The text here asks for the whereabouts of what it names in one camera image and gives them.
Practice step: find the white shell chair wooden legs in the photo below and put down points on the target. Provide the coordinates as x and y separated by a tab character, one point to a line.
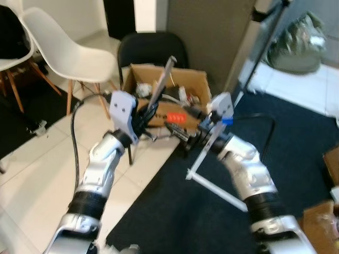
13	63
69	53

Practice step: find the white metal frame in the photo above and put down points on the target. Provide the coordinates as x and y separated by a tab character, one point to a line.
214	190

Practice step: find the cardboard box with red sticker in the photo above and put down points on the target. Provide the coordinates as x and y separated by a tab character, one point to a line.
196	82

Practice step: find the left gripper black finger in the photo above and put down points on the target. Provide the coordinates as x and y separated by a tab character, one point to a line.
143	111
154	116

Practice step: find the long grey strip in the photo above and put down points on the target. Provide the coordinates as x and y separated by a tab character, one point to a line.
164	79

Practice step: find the plain brown cardboard box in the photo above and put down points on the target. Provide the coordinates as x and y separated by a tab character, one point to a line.
320	227

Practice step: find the dark floor rug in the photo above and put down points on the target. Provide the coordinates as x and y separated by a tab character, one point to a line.
26	116

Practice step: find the black bag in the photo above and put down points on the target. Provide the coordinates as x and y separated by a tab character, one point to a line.
11	34

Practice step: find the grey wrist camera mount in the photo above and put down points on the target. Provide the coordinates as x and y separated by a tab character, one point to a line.
221	108
122	108

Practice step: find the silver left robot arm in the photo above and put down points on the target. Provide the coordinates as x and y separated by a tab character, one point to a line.
100	164

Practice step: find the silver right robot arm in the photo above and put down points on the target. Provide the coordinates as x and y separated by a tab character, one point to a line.
249	174

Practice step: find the dark blue carpet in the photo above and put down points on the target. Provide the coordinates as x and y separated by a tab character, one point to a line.
180	211

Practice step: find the small white floor object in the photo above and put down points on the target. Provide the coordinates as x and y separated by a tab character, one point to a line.
39	127

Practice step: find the olive green bag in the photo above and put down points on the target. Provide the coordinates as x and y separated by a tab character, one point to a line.
296	47

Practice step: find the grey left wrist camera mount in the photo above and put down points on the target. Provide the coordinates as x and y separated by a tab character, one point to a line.
122	108

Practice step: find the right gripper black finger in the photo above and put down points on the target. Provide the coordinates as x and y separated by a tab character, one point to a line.
177	131
197	113

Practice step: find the black chair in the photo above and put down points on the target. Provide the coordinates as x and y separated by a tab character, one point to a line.
153	50

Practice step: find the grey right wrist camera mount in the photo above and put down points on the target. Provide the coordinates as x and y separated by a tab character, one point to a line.
221	108

